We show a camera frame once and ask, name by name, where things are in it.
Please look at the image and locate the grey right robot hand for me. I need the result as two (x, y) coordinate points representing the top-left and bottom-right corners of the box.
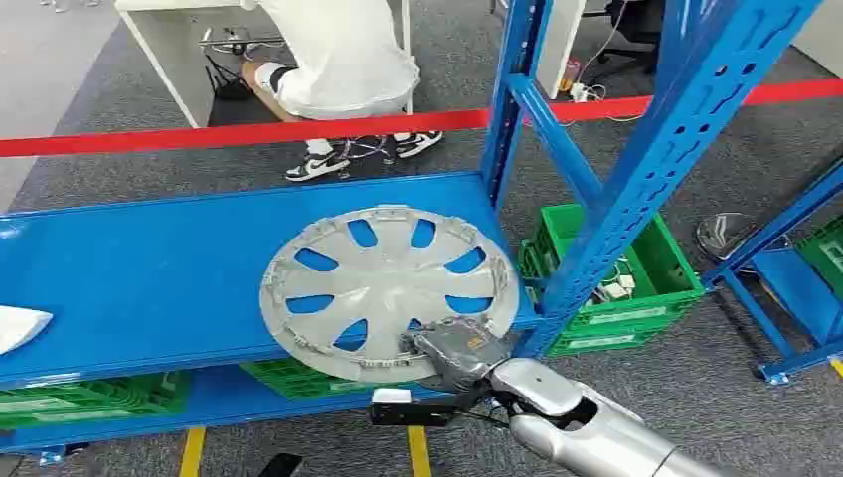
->
(400, 317), (522, 395)

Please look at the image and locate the silver plastic wheel hubcap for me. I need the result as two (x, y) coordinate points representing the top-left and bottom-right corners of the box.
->
(258, 204), (522, 386)

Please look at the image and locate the yellow floor tape strip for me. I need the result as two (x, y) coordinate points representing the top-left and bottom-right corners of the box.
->
(406, 425), (434, 477)
(177, 426), (208, 477)

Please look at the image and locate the black robot foot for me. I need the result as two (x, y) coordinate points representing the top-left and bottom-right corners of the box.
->
(256, 453), (305, 477)

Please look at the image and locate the person's shoe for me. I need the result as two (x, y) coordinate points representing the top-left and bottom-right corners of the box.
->
(695, 212), (759, 264)

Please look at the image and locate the red barrier tape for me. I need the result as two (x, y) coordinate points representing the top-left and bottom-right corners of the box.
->
(0, 78), (843, 160)

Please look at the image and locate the orange drink bottle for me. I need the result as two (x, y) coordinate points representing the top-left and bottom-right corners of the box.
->
(559, 58), (583, 94)

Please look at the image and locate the blue steel shelf rack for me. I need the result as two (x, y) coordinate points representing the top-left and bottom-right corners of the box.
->
(0, 0), (824, 457)

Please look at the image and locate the person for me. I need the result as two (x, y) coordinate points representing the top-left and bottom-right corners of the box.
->
(240, 0), (444, 183)

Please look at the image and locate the white desk panel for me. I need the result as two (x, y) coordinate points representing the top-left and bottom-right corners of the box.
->
(535, 0), (589, 101)

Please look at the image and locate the black office chair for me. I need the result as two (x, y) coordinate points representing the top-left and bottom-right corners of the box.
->
(590, 0), (665, 69)

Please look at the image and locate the chrome stool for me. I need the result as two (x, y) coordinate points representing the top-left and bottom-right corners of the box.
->
(199, 25), (288, 60)

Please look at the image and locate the white desk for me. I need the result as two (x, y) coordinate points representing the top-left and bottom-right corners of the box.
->
(114, 0), (415, 130)

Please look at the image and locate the white plastic part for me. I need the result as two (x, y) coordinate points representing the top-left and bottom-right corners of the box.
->
(0, 305), (55, 358)

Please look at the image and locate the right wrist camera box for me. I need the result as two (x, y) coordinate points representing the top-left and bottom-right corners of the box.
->
(368, 388), (463, 428)

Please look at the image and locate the green plastic crate with cables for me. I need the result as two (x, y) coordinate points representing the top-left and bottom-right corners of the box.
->
(518, 203), (707, 359)

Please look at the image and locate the blue steel rack frame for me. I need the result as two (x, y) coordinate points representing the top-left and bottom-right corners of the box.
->
(700, 156), (843, 388)

